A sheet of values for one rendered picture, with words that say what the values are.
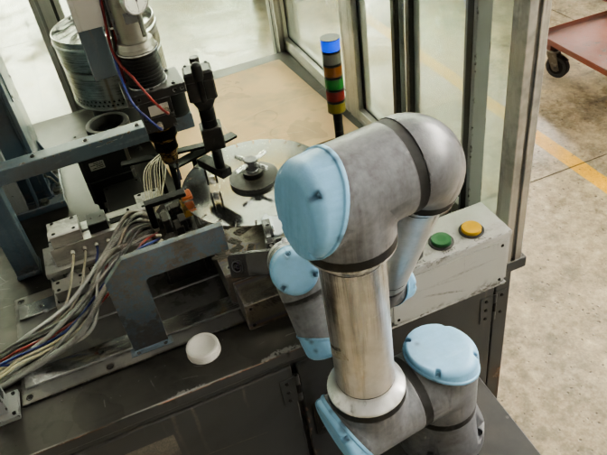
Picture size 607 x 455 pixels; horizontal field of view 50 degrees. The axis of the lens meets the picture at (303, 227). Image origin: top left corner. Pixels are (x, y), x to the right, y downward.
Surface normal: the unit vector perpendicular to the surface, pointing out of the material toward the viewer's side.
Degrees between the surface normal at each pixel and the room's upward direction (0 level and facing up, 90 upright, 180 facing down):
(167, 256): 90
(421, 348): 8
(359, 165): 31
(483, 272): 90
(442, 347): 7
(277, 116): 0
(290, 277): 56
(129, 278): 90
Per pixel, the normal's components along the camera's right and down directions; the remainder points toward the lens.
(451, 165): 0.71, 0.12
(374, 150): 0.08, -0.50
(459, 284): 0.38, 0.55
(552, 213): -0.12, -0.77
